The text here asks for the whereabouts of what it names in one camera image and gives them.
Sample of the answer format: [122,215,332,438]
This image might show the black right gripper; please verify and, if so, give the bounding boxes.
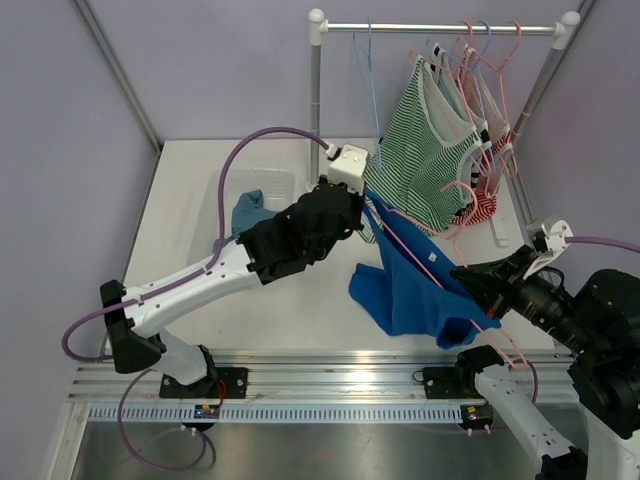
[451,242,603,354]

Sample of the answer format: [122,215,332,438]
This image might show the teal blue tank top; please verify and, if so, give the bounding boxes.
[212,190,277,252]

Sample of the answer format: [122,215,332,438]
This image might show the royal blue tank top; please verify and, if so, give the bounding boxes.
[348,187,502,351]

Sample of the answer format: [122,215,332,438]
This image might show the green white striped tank top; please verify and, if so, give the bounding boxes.
[364,55,480,232]

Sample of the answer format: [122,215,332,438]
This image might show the light blue wire hanger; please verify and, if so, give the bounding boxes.
[352,21,383,174]

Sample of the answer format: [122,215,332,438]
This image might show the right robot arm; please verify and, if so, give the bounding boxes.
[450,246,639,479]

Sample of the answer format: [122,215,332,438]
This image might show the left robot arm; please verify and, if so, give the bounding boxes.
[100,178,365,398]

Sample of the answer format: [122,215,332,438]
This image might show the red white striped tank top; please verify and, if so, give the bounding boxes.
[453,47,514,226]

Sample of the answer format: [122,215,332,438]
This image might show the black white striped tank top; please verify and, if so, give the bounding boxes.
[430,43,491,190]

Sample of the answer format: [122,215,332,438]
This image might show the pink hanger far right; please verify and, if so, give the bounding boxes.
[459,19,524,131]

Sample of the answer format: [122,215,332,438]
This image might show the light blue hanger right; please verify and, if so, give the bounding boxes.
[440,35,501,178]

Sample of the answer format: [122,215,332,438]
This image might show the pink hanger under red top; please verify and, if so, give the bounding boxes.
[452,42,519,176]

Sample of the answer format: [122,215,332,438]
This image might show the white plastic perforated basket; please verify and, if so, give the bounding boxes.
[190,168,296,260]

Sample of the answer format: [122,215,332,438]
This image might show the white metal clothes rack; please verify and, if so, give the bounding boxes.
[303,8,581,247]

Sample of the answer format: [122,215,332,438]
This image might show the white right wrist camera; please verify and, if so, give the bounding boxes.
[525,216,573,276]

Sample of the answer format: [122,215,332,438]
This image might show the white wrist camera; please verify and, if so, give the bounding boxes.
[327,144,370,196]
[525,216,573,276]

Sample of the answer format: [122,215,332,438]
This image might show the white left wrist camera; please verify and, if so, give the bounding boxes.
[327,144,370,196]

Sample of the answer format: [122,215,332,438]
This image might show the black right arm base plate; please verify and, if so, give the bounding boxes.
[421,367,481,400]

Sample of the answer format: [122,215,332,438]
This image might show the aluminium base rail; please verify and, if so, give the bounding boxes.
[67,351,577,405]

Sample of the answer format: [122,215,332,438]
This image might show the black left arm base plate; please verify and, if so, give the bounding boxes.
[159,367,249,400]

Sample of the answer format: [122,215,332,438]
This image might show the aluminium corner frame post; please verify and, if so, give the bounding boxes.
[74,0,164,156]

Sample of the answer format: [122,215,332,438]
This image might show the white slotted cable duct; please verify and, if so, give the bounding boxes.
[89,403,462,424]

